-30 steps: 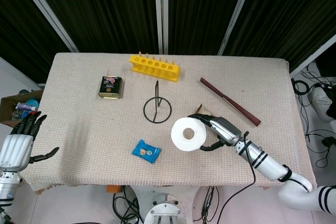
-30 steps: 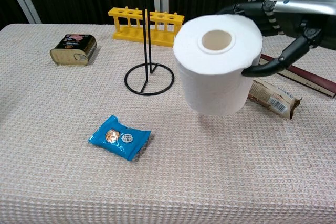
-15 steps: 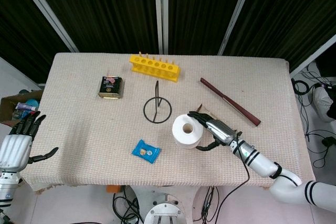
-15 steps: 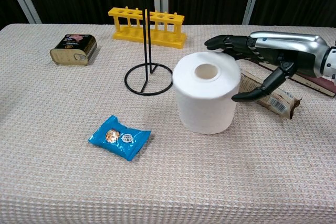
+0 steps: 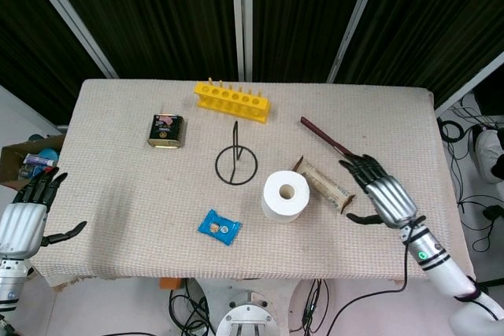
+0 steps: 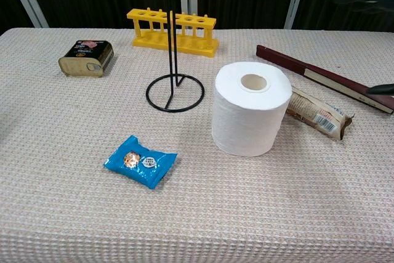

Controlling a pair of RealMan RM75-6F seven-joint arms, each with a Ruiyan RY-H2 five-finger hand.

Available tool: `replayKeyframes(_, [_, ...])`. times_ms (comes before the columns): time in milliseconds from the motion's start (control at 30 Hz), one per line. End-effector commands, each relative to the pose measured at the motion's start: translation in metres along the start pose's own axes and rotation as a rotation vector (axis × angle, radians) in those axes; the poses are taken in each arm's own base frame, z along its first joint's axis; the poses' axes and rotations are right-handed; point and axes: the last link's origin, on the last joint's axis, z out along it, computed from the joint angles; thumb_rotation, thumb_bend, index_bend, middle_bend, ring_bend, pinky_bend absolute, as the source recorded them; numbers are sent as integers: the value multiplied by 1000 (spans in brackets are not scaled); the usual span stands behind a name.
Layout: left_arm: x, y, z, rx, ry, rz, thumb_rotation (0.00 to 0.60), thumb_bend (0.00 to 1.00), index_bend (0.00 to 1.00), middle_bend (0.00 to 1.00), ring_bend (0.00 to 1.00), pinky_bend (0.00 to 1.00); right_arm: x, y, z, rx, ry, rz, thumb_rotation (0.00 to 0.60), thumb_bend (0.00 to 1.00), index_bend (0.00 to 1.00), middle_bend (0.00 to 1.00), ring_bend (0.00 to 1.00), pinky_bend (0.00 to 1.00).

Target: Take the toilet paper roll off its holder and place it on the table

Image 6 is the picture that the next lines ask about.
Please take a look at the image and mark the black wire paper holder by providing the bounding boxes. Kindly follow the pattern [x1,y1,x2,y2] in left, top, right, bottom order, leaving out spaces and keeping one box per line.
[145,10,206,113]

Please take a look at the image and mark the gold luncheon meat can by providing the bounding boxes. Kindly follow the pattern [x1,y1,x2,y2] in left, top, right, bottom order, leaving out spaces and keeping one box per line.
[58,39,115,78]

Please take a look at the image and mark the white paper towel roll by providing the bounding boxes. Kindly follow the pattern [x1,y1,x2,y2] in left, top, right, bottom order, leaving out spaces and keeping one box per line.
[211,61,293,158]

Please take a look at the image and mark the yellow test tube rack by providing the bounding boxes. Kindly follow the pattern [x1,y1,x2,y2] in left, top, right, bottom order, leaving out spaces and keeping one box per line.
[126,7,220,59]

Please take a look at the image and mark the dark red flat box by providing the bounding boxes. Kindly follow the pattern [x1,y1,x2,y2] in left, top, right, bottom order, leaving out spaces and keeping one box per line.
[255,44,394,115]

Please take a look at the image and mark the blue snack packet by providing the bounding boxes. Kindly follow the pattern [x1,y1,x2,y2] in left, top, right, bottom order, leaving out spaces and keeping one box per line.
[103,135,179,190]

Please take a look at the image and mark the brown biscuit wrapper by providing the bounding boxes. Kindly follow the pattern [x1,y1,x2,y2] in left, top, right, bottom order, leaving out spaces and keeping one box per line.
[286,86,355,142]

